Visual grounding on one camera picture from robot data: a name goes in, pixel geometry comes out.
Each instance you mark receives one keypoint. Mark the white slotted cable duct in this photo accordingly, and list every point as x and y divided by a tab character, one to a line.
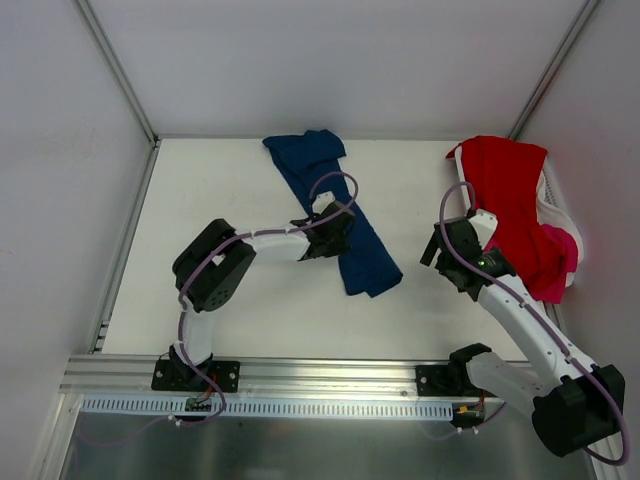
185	406

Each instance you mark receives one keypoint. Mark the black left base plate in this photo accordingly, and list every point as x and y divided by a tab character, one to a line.
172	375

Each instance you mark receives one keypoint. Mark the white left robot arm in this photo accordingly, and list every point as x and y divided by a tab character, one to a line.
209	271

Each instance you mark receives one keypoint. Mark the left aluminium frame post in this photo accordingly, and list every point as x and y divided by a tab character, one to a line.
107	52

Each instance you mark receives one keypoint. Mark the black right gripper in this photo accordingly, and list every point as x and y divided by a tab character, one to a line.
445	255

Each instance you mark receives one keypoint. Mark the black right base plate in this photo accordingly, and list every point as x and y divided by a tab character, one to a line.
446	381

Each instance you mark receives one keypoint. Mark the aluminium frame post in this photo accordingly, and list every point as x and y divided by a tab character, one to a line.
107	52
577	27

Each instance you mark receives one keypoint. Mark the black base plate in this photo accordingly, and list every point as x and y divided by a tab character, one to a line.
446	381
172	375

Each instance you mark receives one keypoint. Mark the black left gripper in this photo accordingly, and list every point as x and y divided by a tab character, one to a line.
335	230

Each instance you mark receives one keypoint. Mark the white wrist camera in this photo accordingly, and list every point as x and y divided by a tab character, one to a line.
322	201
484	224

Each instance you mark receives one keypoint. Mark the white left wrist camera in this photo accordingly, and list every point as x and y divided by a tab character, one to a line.
322	201

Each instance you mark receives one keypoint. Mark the white laundry basket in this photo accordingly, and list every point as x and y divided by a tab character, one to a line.
549	205

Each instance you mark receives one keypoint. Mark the red t shirt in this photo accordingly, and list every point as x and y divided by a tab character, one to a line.
504	174

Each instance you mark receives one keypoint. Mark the right aluminium frame post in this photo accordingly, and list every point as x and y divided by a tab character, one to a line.
577	27

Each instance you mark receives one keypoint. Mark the pink t shirt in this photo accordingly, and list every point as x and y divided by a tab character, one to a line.
558	264

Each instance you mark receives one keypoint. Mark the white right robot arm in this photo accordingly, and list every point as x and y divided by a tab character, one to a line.
571	401

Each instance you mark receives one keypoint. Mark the aluminium mounting rail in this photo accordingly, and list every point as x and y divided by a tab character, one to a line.
325	379

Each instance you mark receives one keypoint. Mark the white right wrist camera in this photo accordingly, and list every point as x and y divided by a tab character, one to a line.
484	224

